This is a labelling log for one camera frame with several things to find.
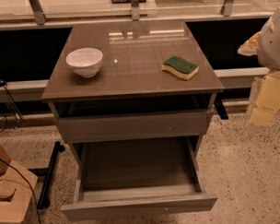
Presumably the wooden box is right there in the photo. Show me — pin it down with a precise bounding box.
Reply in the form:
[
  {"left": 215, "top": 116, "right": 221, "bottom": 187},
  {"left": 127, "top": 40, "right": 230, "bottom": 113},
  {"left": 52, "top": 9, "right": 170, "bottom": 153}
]
[{"left": 0, "top": 145, "right": 38, "bottom": 224}]

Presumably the metal window frame rail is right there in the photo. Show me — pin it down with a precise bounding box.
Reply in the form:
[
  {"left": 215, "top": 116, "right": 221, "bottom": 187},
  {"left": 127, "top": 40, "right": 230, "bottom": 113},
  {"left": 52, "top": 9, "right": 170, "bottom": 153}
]
[{"left": 0, "top": 0, "right": 280, "bottom": 29}]

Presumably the green and yellow sponge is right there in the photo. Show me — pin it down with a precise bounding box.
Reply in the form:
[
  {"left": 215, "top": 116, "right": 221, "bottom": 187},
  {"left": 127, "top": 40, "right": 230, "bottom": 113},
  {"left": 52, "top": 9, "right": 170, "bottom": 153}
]
[{"left": 161, "top": 56, "right": 198, "bottom": 80}]

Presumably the black metal stand leg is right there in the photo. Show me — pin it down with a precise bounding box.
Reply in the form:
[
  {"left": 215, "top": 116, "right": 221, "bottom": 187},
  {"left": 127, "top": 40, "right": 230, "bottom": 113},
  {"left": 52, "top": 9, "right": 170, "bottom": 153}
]
[{"left": 29, "top": 142, "right": 64, "bottom": 209}]

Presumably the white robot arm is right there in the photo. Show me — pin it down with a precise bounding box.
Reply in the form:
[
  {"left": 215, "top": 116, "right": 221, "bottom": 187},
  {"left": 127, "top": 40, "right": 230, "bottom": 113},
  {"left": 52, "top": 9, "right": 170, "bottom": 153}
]
[{"left": 238, "top": 6, "right": 280, "bottom": 132}]

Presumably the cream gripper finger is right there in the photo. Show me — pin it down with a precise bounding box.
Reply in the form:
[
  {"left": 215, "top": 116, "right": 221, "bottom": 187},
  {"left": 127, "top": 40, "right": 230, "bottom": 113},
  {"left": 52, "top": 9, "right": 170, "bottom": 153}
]
[
  {"left": 244, "top": 71, "right": 280, "bottom": 132},
  {"left": 238, "top": 32, "right": 261, "bottom": 56}
]

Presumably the grey drawer cabinet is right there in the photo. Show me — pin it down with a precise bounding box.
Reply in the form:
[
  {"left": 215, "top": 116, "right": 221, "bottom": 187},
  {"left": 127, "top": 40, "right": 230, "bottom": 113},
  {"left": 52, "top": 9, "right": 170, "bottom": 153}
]
[{"left": 39, "top": 18, "right": 229, "bottom": 223}]

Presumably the open grey middle drawer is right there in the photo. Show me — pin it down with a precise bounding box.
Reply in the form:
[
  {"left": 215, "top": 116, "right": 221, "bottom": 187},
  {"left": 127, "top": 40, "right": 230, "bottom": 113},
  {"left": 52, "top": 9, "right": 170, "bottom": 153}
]
[{"left": 62, "top": 137, "right": 216, "bottom": 220}]

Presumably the black cable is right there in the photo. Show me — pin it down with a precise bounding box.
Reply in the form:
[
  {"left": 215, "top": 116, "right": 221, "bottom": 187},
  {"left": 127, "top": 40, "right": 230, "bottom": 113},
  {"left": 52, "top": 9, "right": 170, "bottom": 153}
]
[{"left": 0, "top": 149, "right": 48, "bottom": 224}]

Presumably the white ceramic bowl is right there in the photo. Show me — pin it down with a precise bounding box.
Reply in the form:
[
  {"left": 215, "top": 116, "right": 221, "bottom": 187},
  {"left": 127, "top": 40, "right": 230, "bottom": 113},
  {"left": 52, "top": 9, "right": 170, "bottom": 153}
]
[{"left": 65, "top": 47, "right": 103, "bottom": 78}]

